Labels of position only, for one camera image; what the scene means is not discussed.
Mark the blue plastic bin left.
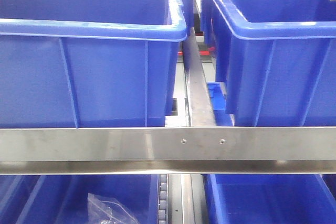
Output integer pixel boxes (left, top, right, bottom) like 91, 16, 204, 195
1, 0, 187, 128

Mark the stainless steel shelf frame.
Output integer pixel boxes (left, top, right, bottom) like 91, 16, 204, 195
1, 34, 335, 223

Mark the blue lower right bin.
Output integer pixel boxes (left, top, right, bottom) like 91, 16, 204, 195
204, 174, 335, 223

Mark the blue lower left bin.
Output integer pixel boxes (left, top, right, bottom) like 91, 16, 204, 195
1, 175, 159, 223

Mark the blue plastic bin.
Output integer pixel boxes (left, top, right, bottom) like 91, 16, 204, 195
201, 0, 335, 126
1, 0, 187, 128

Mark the blue plastic bin right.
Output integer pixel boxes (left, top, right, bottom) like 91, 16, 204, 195
201, 0, 335, 126

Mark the clear plastic bag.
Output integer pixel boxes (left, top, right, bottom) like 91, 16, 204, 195
87, 193, 139, 224

